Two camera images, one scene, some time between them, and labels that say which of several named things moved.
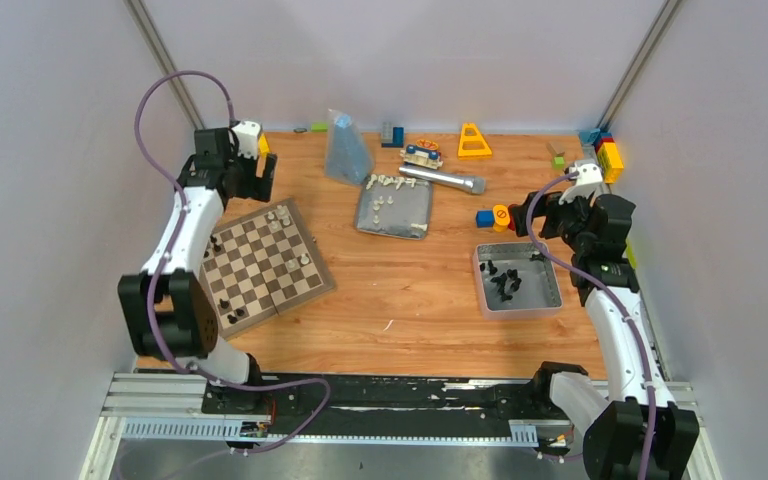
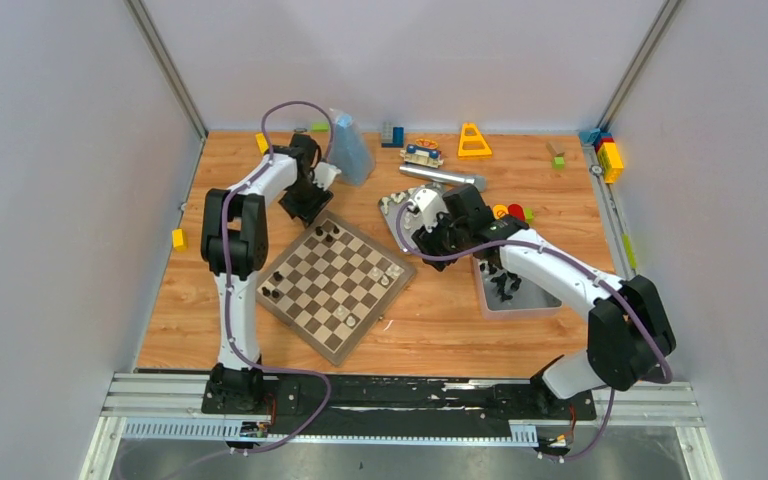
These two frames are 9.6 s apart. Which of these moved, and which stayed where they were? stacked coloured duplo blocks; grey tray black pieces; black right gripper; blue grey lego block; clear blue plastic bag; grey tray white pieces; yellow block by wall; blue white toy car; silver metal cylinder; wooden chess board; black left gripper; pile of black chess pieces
Moved: black left gripper; wooden chess board; grey tray white pieces; black right gripper
Stayed: yellow block by wall; grey tray black pieces; stacked coloured duplo blocks; blue white toy car; clear blue plastic bag; silver metal cylinder; pile of black chess pieces; blue grey lego block
